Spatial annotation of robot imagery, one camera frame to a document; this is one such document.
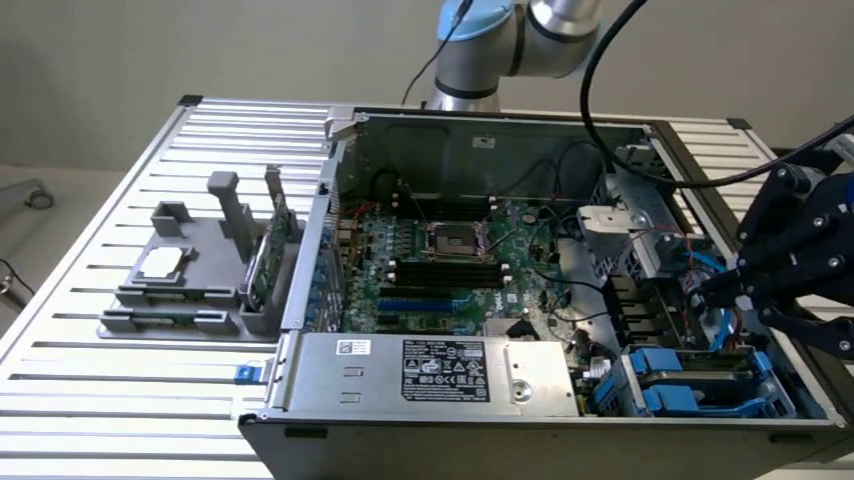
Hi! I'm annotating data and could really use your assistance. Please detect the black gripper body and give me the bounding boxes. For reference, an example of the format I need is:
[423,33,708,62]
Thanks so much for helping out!
[759,168,854,307]

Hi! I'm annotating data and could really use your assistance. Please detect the metal disk bay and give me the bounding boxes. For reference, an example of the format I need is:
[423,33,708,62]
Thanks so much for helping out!
[575,201,690,282]

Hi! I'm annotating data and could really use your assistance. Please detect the blue disk caddy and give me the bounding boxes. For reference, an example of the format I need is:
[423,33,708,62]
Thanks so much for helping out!
[640,383,700,415]
[627,347,683,375]

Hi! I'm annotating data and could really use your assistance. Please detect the green motherboard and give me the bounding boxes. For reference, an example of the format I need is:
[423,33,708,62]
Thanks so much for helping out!
[331,195,583,337]

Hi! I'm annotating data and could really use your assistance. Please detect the silver chipset heat sink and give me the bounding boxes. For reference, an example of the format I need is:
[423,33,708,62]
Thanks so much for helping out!
[484,318,530,339]

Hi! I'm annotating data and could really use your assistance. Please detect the CPU socket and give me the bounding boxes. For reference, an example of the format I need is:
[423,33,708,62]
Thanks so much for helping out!
[422,219,498,263]

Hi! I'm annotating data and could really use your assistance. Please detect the black RAM slot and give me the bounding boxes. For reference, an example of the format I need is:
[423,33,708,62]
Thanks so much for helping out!
[398,278,510,289]
[398,266,506,275]
[398,259,503,268]
[398,272,507,281]

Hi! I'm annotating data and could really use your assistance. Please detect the black expansion slot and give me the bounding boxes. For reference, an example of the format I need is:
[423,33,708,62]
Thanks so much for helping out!
[379,286,456,300]

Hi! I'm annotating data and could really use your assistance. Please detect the black printed label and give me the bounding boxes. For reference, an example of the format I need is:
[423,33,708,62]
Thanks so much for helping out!
[399,338,492,403]

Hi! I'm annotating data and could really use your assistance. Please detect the blue expansion slot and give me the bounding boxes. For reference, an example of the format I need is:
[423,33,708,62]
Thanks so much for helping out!
[377,298,455,313]

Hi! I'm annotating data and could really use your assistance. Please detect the open PC case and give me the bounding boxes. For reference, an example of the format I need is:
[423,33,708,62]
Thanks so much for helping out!
[237,105,854,467]

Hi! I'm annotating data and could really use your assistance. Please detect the silver power supply unit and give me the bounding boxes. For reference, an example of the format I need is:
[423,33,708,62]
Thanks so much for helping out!
[283,332,580,419]

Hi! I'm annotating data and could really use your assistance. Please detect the green graphics card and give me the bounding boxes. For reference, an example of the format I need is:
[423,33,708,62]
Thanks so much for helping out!
[240,164,303,307]

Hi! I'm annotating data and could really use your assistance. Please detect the grey parts rack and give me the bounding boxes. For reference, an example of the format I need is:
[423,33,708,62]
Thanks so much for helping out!
[97,170,309,344]

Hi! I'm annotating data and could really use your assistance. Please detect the green RAM stick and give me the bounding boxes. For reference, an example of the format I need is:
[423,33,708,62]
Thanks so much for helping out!
[119,287,239,302]

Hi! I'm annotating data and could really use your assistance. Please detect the CPU chip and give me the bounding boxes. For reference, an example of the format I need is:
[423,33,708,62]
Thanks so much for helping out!
[140,247,185,278]

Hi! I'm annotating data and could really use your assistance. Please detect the caster wheel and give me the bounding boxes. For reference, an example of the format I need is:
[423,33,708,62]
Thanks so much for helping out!
[21,178,56,209]

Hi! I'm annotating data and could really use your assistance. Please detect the blue wire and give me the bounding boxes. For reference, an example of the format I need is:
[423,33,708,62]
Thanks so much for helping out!
[684,248,743,352]

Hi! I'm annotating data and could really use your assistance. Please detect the thick black cable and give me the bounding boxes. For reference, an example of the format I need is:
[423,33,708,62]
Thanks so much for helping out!
[578,0,854,189]

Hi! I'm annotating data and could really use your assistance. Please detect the thin black cable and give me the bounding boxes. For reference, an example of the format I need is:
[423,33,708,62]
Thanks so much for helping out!
[402,0,472,104]

